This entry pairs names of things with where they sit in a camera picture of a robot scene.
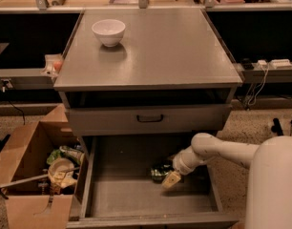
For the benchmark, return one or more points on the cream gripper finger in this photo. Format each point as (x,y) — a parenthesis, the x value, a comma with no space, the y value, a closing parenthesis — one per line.
(171,179)

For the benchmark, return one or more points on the crushed green can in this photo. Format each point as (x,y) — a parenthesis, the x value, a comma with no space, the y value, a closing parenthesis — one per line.
(160,171)

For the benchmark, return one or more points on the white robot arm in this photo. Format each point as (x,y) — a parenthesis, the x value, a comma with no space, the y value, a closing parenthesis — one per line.
(269,165)

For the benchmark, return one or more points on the open grey drawer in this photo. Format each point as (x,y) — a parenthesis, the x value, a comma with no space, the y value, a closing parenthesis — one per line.
(116,191)

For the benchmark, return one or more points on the grey drawer cabinet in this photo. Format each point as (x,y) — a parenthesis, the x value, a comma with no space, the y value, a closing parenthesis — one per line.
(167,57)

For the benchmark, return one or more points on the tan bowl in box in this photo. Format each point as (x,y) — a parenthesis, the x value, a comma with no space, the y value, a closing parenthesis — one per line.
(61,173)

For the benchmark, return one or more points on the black stand leg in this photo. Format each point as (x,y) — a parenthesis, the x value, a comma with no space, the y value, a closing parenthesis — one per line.
(277,128)

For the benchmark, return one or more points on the green crumpled bag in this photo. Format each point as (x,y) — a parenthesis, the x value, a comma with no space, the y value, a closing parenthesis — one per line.
(66,152)

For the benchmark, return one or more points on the brown cardboard box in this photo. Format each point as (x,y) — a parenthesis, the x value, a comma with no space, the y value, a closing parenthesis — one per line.
(24,157)

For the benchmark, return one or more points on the white power strip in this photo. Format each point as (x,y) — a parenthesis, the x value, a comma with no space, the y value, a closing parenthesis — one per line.
(280,63)

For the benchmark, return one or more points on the white ceramic bowl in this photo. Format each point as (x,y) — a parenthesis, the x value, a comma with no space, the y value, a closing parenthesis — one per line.
(109,31)

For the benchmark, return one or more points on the small tray with red ball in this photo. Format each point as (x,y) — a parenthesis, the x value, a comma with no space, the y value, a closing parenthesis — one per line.
(53,64)

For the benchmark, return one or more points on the grey metal rod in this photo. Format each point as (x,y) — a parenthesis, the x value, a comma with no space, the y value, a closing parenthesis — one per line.
(25,180)

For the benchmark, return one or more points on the closed grey drawer with handle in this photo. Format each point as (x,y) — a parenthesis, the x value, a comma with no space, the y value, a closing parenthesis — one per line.
(148,120)

